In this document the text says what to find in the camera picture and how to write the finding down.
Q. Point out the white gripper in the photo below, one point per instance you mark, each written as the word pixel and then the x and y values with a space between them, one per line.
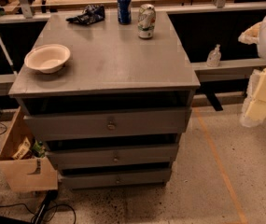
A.
pixel 254 109

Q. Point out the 7up soda can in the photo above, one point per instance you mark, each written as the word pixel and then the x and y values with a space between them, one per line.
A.
pixel 146 21

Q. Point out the blue Pepsi can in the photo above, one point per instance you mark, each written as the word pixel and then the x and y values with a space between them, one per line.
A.
pixel 124 11

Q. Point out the white paper bowl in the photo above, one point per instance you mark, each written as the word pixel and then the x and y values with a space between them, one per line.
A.
pixel 47 59

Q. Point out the clear hand sanitizer bottle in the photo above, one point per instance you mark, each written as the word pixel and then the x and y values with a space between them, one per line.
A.
pixel 214 56

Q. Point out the middle grey drawer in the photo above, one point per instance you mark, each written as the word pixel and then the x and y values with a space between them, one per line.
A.
pixel 112 156

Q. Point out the grey drawer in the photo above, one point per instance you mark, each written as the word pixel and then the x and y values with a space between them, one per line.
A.
pixel 112 156
pixel 108 124
pixel 117 179

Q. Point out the grey drawer cabinet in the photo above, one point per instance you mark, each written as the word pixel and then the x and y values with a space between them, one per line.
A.
pixel 111 69

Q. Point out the dark blue chip bag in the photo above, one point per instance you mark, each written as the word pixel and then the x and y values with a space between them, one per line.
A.
pixel 90 15

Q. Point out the bottom grey drawer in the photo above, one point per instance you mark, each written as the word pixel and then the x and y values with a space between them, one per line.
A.
pixel 117 179

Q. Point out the top grey drawer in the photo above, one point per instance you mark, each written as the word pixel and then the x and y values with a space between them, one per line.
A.
pixel 108 124

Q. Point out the green packet in box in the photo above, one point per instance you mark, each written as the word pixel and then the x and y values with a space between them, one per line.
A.
pixel 38 149

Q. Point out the snack packet in box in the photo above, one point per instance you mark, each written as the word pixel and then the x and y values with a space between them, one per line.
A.
pixel 23 149

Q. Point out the cardboard box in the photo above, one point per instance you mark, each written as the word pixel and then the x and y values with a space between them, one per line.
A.
pixel 30 173

